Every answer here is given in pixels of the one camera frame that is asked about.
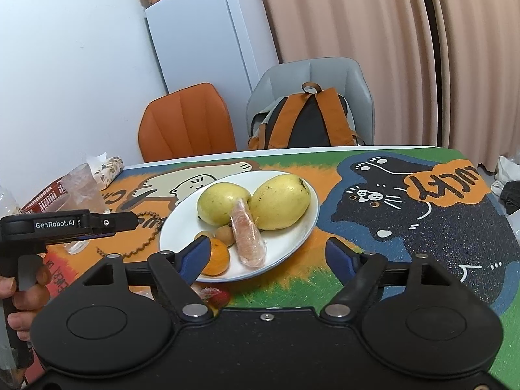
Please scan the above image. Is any orange and black backpack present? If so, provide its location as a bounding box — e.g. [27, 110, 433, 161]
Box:
[248, 82, 364, 151]

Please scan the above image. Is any pink curtain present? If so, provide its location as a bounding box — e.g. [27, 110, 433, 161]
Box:
[431, 0, 520, 171]
[244, 0, 438, 148]

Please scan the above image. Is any grey chair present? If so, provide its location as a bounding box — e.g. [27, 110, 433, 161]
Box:
[246, 58, 374, 151]

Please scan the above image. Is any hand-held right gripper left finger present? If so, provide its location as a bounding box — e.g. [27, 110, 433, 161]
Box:
[81, 236, 214, 323]

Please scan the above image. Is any red plastic basket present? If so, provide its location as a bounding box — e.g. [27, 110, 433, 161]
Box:
[20, 176, 68, 215]

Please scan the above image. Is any yellow mango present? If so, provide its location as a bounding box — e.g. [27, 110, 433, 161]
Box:
[197, 183, 252, 226]
[250, 173, 311, 231]

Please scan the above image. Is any white plate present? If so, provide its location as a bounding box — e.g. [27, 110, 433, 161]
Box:
[158, 169, 320, 283]

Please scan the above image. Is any orange chair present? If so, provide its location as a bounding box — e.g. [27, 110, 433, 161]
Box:
[138, 83, 237, 163]

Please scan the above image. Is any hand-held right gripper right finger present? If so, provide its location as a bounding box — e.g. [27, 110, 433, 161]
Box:
[320, 238, 445, 322]

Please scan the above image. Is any white plastic bag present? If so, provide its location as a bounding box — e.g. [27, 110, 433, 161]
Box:
[491, 154, 520, 196]

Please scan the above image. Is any small tan round fruit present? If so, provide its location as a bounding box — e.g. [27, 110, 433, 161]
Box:
[215, 225, 235, 248]

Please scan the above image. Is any person's left hand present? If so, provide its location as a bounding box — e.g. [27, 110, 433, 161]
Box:
[0, 265, 53, 331]

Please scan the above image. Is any long plastic-wrapped pink sausage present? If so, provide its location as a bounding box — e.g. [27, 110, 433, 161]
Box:
[231, 197, 267, 269]

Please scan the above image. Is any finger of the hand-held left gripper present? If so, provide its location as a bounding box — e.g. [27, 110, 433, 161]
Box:
[90, 211, 139, 240]

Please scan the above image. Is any patterned tissue box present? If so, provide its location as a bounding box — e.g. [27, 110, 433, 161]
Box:
[85, 152, 124, 189]

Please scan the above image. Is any white refrigerator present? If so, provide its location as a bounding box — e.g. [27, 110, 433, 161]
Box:
[145, 0, 280, 94]

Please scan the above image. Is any colourful cartoon table mat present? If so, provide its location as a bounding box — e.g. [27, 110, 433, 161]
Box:
[16, 146, 520, 378]

